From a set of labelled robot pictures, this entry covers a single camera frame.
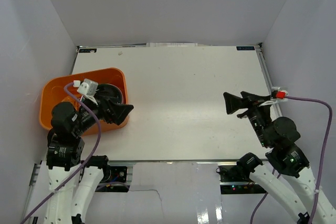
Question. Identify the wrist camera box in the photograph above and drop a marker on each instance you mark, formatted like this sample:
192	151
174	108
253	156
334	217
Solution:
86	88
277	95

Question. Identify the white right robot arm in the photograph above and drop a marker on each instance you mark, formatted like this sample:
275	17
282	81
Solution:
304	200

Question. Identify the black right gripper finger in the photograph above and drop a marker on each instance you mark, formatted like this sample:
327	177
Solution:
255	99
234	103

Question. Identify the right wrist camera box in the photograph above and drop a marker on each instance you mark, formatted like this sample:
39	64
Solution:
277	95

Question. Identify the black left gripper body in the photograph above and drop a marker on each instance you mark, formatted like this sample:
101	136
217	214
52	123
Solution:
105	109

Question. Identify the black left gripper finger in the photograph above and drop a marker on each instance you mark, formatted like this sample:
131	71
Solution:
119	112
105	102

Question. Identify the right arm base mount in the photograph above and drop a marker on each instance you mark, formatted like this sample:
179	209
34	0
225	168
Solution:
232	182

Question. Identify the right blue table label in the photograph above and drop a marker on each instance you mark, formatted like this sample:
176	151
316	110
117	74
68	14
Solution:
245	48

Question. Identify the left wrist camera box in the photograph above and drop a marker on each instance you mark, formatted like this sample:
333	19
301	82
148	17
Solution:
86	88

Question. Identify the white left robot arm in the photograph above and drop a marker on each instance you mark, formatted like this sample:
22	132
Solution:
74	171

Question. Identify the left blue table label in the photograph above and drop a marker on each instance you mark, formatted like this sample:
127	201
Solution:
87	50

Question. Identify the orange plastic bin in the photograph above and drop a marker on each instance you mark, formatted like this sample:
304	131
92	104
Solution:
53	92

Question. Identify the blue table label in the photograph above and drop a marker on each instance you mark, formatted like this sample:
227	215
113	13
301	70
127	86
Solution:
245	48
87	50

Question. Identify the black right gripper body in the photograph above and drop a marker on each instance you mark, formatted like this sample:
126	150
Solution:
256	112

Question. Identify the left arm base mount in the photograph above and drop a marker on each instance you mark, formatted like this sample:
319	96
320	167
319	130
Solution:
117	180

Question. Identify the black plate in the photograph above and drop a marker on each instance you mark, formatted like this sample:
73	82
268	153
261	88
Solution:
109	91

